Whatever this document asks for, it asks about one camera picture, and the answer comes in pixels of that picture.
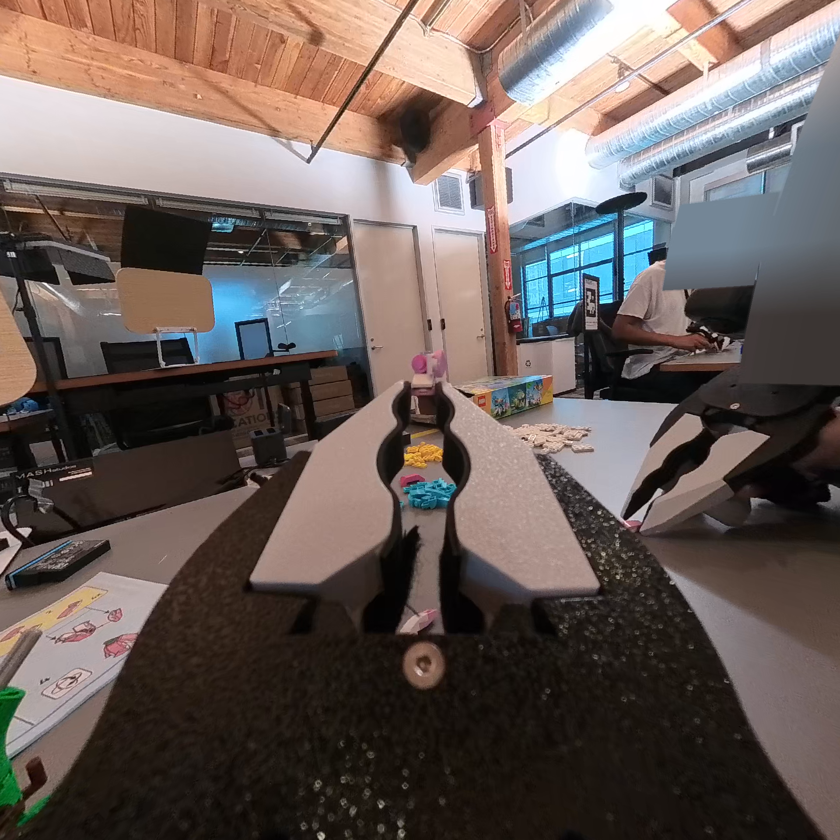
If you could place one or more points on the white panel stand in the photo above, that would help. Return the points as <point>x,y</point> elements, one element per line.
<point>161,348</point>

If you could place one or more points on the dark printed carton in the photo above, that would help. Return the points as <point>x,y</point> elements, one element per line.
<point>144,479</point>

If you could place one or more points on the colourful lego box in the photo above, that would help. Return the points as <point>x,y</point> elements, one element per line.
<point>512,396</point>

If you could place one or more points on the pink and purple lego model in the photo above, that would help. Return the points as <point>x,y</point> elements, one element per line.
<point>428,367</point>

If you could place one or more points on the black and white tag sign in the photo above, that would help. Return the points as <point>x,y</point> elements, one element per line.
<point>590,302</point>

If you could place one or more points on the brown lego piece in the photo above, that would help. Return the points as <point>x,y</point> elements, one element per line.
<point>36,773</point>

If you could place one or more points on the black office chair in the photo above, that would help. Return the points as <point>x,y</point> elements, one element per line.
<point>131,354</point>

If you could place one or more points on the light wooden rounded panel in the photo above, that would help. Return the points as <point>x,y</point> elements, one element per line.
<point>165,300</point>

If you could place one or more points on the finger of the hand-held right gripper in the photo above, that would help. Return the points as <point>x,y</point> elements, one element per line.
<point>699,485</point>
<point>656,456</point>

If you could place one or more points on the flat black box blue edge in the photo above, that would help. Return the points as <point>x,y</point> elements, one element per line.
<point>58,563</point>

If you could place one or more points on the black metal ceiling rod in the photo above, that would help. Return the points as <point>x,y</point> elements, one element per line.
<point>361,79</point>

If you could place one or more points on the red fire extinguisher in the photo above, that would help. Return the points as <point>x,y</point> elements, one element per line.
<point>515,315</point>

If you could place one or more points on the grey lego stick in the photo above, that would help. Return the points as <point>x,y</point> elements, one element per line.
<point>18,656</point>

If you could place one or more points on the pile of yellow lego pieces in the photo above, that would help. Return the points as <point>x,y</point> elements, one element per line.
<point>423,454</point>

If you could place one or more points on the small black charger dock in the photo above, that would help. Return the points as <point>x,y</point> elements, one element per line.
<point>269,447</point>

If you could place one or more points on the black square panel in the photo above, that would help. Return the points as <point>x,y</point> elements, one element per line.
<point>167,237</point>

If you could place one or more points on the person's right hand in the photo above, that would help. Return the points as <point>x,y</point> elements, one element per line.
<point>823,446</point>

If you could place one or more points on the black floor lamp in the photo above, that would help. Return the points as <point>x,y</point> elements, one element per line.
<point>620,200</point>

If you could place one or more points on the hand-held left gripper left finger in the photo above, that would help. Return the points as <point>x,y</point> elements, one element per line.
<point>328,525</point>

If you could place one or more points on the white wall vent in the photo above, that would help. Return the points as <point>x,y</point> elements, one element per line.
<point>449,191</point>

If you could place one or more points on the light wooden chair back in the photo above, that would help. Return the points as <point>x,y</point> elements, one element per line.
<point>13,361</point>

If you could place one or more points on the long brown wooden desk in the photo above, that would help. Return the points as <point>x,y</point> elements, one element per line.
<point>197,369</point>

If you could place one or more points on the black swivel chair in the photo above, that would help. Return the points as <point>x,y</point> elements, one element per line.
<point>600,354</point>

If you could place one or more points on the white door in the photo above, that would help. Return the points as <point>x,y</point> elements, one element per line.
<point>464,305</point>
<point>392,305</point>

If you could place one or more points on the magenta lego piece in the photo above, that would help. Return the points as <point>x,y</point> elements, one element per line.
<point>411,480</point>

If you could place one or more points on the pile of white lego pieces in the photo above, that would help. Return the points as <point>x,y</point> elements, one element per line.
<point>554,438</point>

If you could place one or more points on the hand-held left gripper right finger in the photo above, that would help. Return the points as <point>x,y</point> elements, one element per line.
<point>518,525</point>

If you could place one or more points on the white recycling bin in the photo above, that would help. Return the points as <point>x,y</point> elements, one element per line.
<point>554,362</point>

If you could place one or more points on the stacked cardboard boxes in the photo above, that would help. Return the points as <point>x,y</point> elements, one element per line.
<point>328,388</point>

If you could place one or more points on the pile of turquoise lego pieces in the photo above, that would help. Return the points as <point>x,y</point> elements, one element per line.
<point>430,494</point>

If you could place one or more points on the pink and white lego piece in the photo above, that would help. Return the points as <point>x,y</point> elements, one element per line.
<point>420,620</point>

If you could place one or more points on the lego instruction booklet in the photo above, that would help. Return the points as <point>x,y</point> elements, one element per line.
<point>72,649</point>

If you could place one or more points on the wooden support post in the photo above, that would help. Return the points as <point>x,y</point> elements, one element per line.
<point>497,262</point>

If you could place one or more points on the green lego plant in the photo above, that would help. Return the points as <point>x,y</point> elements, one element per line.
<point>8,754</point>

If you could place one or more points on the long silver air duct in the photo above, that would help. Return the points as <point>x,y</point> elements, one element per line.
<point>722,92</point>

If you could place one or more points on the wide silver air duct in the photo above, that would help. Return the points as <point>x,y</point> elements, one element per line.
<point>558,43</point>

